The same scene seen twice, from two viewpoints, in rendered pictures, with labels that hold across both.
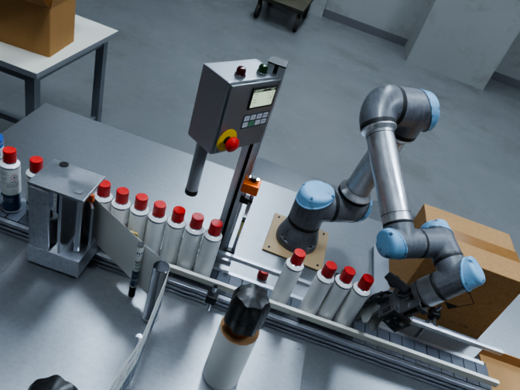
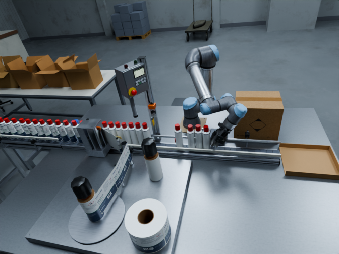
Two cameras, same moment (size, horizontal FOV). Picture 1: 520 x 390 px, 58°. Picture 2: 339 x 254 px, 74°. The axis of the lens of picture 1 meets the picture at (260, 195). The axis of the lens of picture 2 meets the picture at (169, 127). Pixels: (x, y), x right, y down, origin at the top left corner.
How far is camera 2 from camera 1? 0.56 m
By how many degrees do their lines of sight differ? 16
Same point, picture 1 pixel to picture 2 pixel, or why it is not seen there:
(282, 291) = (177, 142)
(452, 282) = (233, 116)
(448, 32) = (284, 8)
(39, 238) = (88, 146)
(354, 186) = not seen: hidden behind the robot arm
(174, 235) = (132, 133)
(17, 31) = (81, 83)
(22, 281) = (87, 163)
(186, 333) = (143, 166)
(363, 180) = not seen: hidden behind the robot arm
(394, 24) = (256, 16)
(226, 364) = (151, 170)
